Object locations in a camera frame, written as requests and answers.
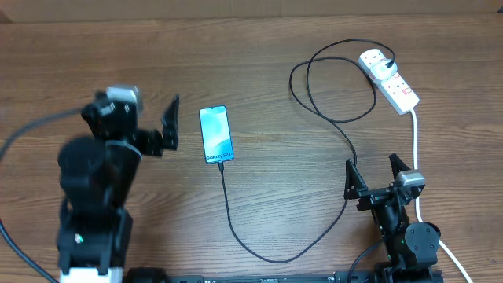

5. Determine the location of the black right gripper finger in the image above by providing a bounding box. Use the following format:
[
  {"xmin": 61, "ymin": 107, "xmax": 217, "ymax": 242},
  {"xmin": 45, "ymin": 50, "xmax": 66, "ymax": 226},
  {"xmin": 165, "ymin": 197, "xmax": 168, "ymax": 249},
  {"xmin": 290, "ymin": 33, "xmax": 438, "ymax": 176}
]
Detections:
[
  {"xmin": 389, "ymin": 153, "xmax": 411, "ymax": 183},
  {"xmin": 343, "ymin": 159, "xmax": 369, "ymax": 200}
]

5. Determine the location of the Samsung Galaxy smartphone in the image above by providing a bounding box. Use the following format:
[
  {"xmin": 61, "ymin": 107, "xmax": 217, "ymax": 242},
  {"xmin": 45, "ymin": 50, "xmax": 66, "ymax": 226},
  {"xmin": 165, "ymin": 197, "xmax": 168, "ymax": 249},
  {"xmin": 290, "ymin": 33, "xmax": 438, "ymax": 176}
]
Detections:
[{"xmin": 199, "ymin": 105, "xmax": 234, "ymax": 164}]

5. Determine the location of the black USB charging cable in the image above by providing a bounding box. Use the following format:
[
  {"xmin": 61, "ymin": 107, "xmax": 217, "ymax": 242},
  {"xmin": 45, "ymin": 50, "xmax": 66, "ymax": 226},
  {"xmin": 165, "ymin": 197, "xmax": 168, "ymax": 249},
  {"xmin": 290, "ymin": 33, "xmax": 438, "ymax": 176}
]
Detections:
[{"xmin": 217, "ymin": 38, "xmax": 396, "ymax": 264}]

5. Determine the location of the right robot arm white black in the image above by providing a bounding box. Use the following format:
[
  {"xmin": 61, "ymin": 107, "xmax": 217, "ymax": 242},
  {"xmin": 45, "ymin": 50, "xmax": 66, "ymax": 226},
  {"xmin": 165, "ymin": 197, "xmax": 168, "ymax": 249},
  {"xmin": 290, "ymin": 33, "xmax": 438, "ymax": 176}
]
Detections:
[{"xmin": 344, "ymin": 154, "xmax": 443, "ymax": 283}]

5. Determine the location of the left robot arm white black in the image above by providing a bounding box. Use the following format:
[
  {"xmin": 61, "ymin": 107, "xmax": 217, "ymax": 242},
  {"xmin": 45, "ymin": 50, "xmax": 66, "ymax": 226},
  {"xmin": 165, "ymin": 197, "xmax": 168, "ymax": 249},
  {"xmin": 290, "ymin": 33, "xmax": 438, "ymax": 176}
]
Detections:
[{"xmin": 1, "ymin": 90, "xmax": 180, "ymax": 282}]

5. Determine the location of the white charger plug adapter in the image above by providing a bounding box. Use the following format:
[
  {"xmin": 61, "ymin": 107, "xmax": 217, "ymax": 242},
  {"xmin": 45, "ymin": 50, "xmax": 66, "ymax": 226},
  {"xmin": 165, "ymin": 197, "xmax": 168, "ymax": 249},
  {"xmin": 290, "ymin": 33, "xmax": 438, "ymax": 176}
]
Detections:
[{"xmin": 370, "ymin": 60, "xmax": 398, "ymax": 81}]

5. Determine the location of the white power strip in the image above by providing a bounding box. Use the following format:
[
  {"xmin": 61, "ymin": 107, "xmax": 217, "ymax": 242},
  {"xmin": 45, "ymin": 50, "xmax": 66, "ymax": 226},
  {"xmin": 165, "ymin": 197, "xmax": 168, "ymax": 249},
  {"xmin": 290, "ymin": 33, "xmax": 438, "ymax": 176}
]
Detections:
[{"xmin": 358, "ymin": 49, "xmax": 420, "ymax": 115}]

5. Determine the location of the white power strip cord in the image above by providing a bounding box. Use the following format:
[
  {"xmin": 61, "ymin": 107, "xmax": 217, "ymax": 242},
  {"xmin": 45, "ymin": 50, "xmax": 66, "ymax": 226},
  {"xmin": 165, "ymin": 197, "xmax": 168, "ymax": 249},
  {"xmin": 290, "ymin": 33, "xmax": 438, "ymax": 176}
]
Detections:
[{"xmin": 409, "ymin": 108, "xmax": 475, "ymax": 283}]

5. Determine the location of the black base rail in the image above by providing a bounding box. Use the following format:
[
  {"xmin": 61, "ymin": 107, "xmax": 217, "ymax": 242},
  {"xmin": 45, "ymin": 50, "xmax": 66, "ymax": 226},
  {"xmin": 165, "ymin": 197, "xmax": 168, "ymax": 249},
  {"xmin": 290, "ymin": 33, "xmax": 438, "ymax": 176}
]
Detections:
[{"xmin": 121, "ymin": 266, "xmax": 445, "ymax": 283}]

